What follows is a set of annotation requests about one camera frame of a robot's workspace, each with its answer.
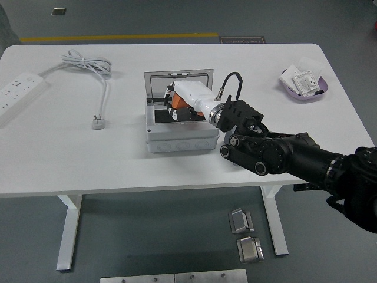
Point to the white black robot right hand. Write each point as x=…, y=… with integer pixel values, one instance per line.
x=194, y=92

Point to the transparent hinged box lid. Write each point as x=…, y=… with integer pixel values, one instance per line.
x=156, y=85

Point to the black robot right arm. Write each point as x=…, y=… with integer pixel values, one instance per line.
x=294, y=153

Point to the grey plastic junction box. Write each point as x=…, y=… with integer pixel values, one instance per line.
x=182, y=138

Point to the grey block with round hole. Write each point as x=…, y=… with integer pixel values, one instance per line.
x=225, y=139

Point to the brown floor sign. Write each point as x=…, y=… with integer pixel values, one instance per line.
x=242, y=40

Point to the purple plastic tray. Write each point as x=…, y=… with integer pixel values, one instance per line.
x=294, y=96

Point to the white socket module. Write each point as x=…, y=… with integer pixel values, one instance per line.
x=306, y=82

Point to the small black item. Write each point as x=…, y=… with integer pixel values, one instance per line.
x=319, y=92

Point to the metal floor clamp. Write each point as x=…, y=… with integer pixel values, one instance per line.
x=249, y=250
x=241, y=221

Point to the black table control panel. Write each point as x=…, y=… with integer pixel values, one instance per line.
x=302, y=187

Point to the brass floor socket cover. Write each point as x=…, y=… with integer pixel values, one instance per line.
x=58, y=11

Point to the white table leg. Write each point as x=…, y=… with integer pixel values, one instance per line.
x=69, y=233
x=278, y=233

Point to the white power strip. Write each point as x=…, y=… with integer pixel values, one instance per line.
x=17, y=91

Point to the metal base plate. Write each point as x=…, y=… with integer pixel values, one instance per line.
x=135, y=279
x=210, y=276

